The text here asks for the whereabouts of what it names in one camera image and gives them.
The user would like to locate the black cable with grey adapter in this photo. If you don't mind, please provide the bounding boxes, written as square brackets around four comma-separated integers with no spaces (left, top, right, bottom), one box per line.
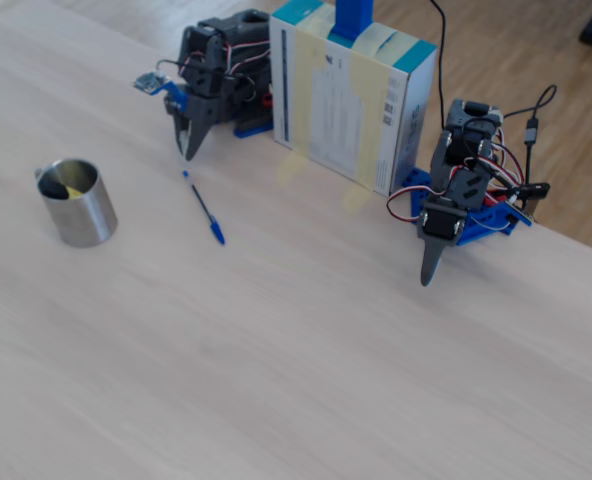
[502,83,559,201]

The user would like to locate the grey gripper with camera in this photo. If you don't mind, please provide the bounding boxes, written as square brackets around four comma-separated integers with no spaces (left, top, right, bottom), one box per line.
[164,94,222,162]

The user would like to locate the grey robot arm with camera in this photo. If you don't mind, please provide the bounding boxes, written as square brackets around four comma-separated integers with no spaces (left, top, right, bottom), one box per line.
[178,9,275,126]

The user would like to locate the blue ballpoint pen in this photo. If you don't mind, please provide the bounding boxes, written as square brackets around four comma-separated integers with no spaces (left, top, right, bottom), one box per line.
[181,169,226,246]

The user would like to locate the blue camera post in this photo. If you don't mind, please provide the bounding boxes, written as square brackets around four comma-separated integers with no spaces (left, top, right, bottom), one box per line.
[328,0,376,49]

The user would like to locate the grey gripper without camera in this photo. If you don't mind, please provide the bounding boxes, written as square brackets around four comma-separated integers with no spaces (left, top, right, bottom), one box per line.
[418,197,466,288]

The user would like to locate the red white black servo wire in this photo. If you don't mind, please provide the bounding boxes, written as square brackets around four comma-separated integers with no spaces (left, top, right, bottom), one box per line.
[385,142,527,231]

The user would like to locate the long black power cable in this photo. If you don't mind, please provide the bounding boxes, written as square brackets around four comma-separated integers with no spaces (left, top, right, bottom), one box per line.
[428,0,449,130]

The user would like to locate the yellowish masking tape strip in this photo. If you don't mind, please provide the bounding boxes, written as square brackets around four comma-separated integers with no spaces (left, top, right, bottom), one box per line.
[274,9,335,190]
[342,22,400,217]

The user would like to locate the yellow highlighter pen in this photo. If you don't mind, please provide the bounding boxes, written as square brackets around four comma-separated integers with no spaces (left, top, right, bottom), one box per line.
[40,177,85,200]

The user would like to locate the silver metal cup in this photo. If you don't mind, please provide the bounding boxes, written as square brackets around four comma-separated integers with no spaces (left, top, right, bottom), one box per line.
[34,158,119,249]

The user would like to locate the blue camera mount bracket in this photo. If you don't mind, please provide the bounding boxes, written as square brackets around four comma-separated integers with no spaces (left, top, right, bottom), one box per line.
[158,81,191,110]

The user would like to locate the black camera cable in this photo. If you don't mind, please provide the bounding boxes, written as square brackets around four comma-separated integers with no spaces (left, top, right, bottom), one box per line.
[155,58,185,77]

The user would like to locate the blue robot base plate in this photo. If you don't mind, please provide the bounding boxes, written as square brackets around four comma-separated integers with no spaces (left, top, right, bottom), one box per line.
[233,118,275,139]
[398,167,533,247]

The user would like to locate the grey robot arm without camera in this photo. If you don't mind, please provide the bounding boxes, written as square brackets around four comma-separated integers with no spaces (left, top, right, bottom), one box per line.
[428,98,505,211]

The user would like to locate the small wrist camera board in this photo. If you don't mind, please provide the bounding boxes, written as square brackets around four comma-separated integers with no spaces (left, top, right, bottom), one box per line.
[133,71,171,96]

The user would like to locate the white and teal cardboard box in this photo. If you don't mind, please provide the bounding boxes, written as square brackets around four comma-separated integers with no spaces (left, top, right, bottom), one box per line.
[269,0,439,198]

